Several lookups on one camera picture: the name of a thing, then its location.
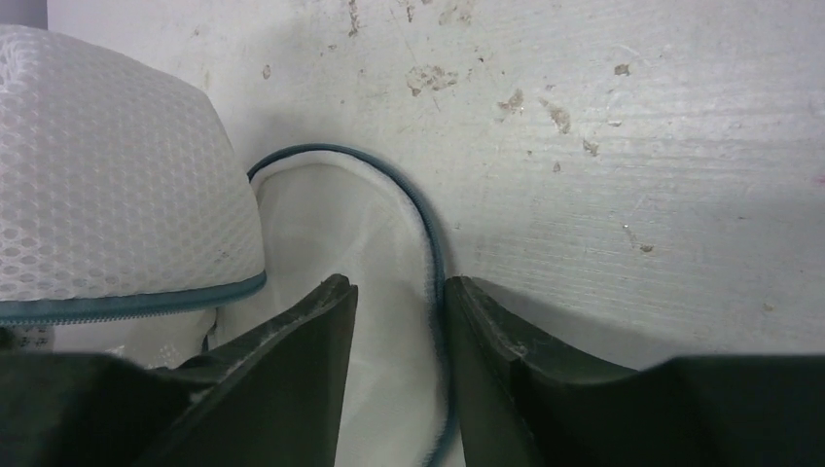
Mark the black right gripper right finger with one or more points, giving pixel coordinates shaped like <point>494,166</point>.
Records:
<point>527,398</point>

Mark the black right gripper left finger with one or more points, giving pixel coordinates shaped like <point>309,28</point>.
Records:
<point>271,397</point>

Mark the white mesh laundry bag blue zipper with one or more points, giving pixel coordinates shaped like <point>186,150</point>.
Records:
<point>122,199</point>

